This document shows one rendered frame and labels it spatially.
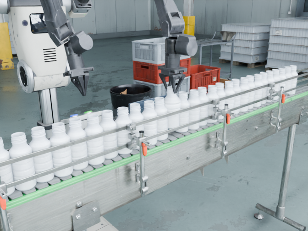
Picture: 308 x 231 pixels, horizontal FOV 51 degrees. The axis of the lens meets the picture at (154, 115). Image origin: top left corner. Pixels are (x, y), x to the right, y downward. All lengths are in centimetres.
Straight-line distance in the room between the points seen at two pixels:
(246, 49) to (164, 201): 616
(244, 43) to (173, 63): 721
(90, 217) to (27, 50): 80
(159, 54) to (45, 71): 209
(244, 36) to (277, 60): 106
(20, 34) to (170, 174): 88
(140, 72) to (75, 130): 274
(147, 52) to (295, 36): 459
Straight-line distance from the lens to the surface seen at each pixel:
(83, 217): 112
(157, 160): 123
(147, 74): 366
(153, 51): 354
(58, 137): 100
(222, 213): 261
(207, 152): 145
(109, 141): 110
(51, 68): 159
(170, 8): 121
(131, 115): 115
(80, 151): 105
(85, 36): 121
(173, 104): 125
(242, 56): 845
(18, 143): 96
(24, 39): 155
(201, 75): 427
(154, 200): 271
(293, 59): 768
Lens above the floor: 151
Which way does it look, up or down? 19 degrees down
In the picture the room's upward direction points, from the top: straight up
